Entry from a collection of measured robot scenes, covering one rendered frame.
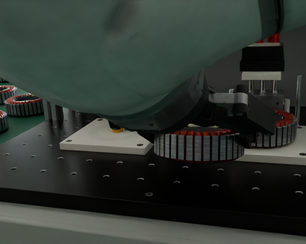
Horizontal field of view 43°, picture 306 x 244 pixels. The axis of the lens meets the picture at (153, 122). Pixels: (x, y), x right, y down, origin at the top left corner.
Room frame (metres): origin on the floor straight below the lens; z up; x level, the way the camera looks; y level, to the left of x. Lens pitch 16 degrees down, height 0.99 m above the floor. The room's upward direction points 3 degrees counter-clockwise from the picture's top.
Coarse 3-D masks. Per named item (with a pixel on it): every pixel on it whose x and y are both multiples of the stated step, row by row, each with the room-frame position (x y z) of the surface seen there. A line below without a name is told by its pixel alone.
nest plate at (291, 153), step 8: (304, 128) 0.62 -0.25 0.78; (296, 136) 0.59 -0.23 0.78; (304, 136) 0.59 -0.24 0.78; (288, 144) 0.55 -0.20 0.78; (296, 144) 0.55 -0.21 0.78; (304, 144) 0.55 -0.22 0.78; (248, 152) 0.53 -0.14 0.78; (256, 152) 0.53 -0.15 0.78; (264, 152) 0.52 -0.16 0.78; (272, 152) 0.52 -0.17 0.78; (280, 152) 0.52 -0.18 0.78; (288, 152) 0.52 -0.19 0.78; (296, 152) 0.52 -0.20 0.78; (304, 152) 0.52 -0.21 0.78; (232, 160) 0.53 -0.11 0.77; (240, 160) 0.53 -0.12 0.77; (248, 160) 0.52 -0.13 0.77; (256, 160) 0.52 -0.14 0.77; (264, 160) 0.52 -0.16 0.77; (272, 160) 0.51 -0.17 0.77; (280, 160) 0.51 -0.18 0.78; (288, 160) 0.51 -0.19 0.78; (296, 160) 0.50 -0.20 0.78; (304, 160) 0.50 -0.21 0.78
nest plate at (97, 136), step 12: (96, 120) 0.74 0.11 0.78; (84, 132) 0.67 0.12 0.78; (96, 132) 0.66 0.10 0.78; (108, 132) 0.66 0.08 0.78; (120, 132) 0.66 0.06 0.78; (132, 132) 0.65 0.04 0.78; (60, 144) 0.62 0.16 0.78; (72, 144) 0.61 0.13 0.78; (84, 144) 0.60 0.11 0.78; (96, 144) 0.60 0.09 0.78; (108, 144) 0.60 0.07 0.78; (120, 144) 0.59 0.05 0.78; (132, 144) 0.59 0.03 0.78; (144, 144) 0.59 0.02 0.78
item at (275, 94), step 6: (258, 90) 0.75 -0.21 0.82; (270, 90) 0.74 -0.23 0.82; (282, 90) 0.74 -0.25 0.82; (258, 96) 0.71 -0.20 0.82; (264, 96) 0.70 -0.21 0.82; (270, 96) 0.70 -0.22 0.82; (276, 96) 0.70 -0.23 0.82; (282, 96) 0.69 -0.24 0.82; (264, 102) 0.70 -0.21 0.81; (270, 102) 0.70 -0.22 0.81; (276, 102) 0.70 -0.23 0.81; (282, 102) 0.69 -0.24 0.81; (276, 108) 0.70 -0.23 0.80; (282, 108) 0.69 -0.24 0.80
